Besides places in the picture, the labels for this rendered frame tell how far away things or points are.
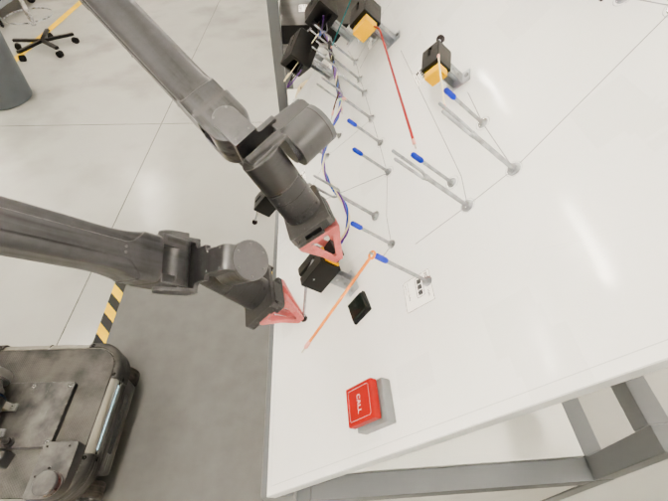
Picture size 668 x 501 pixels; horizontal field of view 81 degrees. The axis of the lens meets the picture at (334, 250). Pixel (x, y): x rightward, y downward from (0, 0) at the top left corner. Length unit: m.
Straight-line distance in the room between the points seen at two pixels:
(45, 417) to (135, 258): 1.24
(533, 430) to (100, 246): 0.82
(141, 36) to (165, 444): 1.46
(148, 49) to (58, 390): 1.34
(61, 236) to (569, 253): 0.51
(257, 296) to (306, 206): 0.17
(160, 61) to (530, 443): 0.91
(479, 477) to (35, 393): 1.46
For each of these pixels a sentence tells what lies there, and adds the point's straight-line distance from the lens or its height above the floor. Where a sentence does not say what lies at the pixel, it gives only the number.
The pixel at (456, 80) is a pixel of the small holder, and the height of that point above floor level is 1.31.
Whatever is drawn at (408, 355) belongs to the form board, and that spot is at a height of 1.14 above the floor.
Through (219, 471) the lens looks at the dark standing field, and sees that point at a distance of 1.70.
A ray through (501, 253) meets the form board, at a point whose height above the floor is 1.27.
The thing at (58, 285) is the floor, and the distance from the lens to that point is 2.43.
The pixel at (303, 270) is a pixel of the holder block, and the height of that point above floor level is 1.11.
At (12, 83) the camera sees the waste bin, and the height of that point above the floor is 0.17.
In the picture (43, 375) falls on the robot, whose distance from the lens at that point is 1.83.
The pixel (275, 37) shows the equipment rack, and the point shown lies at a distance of 1.44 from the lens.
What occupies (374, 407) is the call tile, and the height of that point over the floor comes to 1.13.
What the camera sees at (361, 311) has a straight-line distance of 0.62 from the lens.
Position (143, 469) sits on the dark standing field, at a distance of 1.79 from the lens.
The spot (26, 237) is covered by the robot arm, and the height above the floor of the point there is 1.35.
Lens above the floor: 1.62
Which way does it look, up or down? 49 degrees down
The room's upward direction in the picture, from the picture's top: straight up
